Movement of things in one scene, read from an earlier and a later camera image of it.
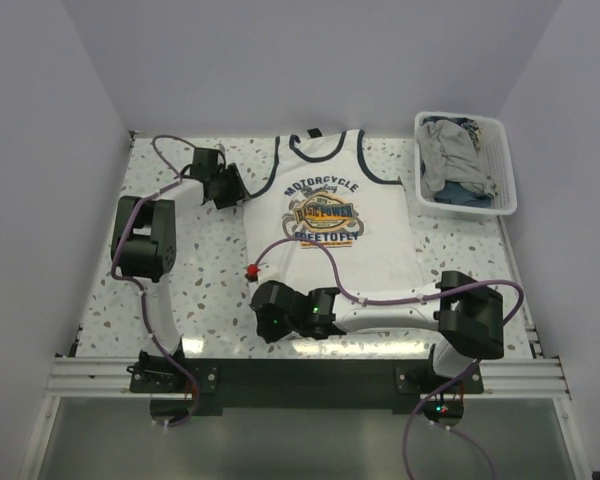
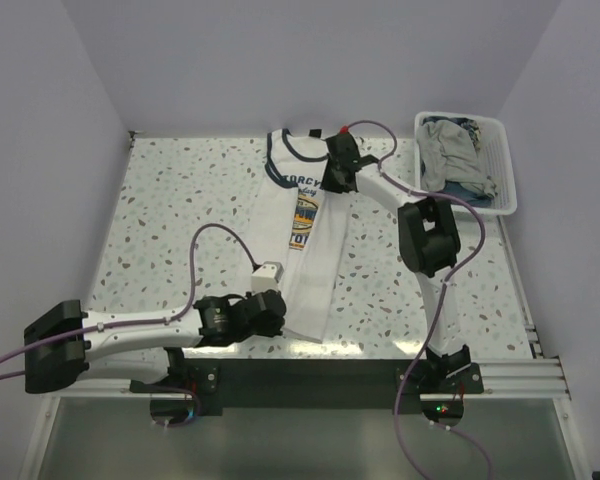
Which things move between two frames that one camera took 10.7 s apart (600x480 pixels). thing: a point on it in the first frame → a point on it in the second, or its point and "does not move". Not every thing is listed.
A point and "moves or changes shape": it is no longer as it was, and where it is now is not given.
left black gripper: (237, 189) → (272, 329)
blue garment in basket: (454, 192) does not move
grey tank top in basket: (448, 154) does not move
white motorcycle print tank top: (333, 224) moves or changes shape
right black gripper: (269, 335) → (328, 184)
